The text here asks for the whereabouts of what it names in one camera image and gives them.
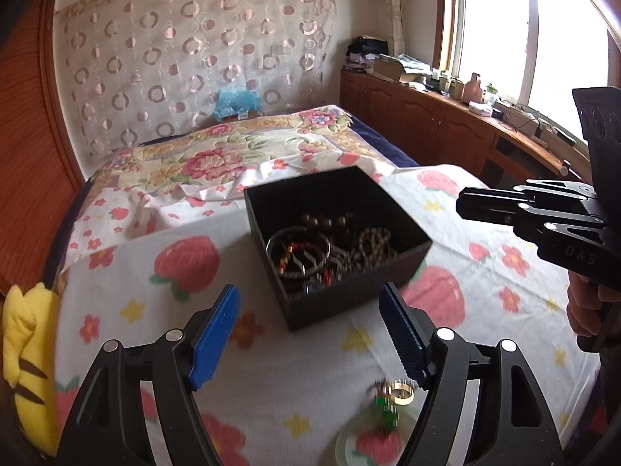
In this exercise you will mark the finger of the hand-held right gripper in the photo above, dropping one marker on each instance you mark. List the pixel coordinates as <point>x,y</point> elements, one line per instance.
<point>490,206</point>
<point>558,188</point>

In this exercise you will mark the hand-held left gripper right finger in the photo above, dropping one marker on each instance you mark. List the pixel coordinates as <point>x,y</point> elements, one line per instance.
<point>403,332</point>

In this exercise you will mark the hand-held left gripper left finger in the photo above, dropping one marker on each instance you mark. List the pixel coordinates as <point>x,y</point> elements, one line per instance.
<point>213,342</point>

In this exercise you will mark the black cardboard box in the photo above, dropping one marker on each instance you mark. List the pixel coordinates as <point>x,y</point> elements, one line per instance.
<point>359,296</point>

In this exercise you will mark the pale green jade bangle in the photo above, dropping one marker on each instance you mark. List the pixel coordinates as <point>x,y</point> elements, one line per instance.
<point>347,446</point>

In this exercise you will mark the silver metal bangle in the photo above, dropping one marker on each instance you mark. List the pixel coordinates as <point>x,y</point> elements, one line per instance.
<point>296,235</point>

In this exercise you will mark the person's right hand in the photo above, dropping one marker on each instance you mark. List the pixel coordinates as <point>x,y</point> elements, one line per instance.
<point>584,306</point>

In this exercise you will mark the white tissue pack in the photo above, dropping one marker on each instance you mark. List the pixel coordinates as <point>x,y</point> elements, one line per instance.
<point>481,109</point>

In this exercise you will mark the strawberry printed cloth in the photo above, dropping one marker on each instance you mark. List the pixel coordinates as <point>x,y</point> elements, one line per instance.
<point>301,388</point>

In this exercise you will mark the long wooden cabinet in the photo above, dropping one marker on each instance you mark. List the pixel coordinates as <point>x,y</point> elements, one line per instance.
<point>427,121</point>

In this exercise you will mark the green capped bottle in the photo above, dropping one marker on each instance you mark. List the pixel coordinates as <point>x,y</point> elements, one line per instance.
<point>491,94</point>

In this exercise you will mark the pink bottle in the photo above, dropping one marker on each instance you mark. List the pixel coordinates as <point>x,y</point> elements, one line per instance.
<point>473,90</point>

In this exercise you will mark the dark blue bed sheet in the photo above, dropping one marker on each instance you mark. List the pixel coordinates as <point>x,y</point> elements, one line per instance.
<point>383,148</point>

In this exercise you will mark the wooden framed window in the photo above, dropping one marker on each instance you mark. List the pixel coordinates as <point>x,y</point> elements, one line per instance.
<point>524,29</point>

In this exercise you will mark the stack of books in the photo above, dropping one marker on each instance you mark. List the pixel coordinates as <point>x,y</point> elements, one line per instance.
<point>398,69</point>

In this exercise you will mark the floral blanket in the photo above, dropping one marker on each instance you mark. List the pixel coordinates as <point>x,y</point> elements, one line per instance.
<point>208,160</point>

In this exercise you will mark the yellow plush toy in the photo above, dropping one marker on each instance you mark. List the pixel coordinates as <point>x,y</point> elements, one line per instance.
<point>24,369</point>

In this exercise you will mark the pile of dark clothes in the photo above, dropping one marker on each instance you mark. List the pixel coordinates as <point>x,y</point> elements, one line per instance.
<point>364,53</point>

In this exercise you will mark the beige window curtain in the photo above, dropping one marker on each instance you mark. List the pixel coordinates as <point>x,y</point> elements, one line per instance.
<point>394,5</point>

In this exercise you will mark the blue plastic bag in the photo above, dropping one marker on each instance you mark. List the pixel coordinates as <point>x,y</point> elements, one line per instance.
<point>235,103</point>

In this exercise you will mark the wooden wardrobe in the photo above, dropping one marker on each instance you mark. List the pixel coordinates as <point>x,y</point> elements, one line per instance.
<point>29,131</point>

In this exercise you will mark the circle patterned sheer curtain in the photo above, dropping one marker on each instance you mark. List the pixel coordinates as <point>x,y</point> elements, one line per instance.
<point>194,48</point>

